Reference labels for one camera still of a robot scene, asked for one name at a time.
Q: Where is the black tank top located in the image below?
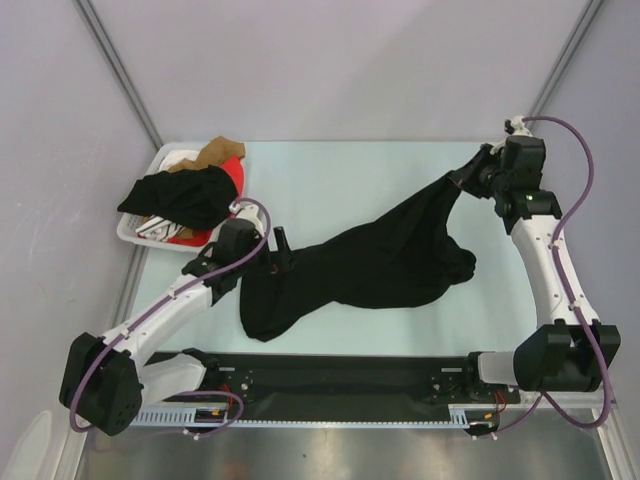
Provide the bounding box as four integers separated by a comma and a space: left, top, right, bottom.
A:
240, 177, 476, 342

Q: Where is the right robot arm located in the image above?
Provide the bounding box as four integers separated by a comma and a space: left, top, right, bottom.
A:
448, 116, 621, 402

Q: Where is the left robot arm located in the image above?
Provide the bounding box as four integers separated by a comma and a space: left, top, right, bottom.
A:
59, 197, 287, 436

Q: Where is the brown garment in basket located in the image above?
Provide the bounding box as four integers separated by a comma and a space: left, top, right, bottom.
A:
167, 136, 247, 241

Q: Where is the striped black white garment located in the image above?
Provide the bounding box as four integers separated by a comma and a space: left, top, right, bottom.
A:
135, 216, 185, 242

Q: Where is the white laundry basket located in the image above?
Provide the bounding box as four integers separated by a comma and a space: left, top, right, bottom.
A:
117, 137, 246, 251

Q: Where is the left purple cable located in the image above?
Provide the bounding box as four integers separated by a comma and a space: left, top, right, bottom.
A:
68, 198, 272, 443

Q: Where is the right aluminium frame post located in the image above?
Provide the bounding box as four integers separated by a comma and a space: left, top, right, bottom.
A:
526, 0, 608, 118

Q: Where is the aluminium frame post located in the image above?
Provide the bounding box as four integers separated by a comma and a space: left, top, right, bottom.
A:
526, 0, 608, 118
73, 0, 163, 149

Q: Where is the slotted cable duct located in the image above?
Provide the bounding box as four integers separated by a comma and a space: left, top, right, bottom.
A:
131, 405, 497, 429

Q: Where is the left aluminium frame post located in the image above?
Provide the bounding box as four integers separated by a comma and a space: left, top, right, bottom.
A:
73, 0, 163, 149

